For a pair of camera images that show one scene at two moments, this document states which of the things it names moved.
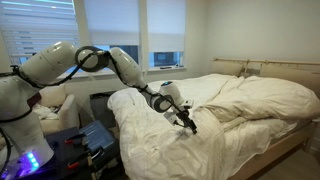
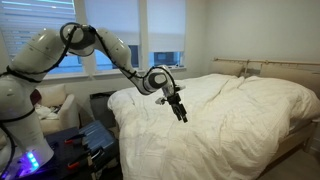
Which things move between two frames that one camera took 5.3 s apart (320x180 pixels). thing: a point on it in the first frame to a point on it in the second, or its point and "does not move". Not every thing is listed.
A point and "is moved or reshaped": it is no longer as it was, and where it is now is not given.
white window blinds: [27, 25] does not move
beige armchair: [56, 109] does not move
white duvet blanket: [155, 145] is moved or reshaped
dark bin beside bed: [101, 110] does not move
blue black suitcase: [101, 144] does not move
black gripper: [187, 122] to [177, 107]
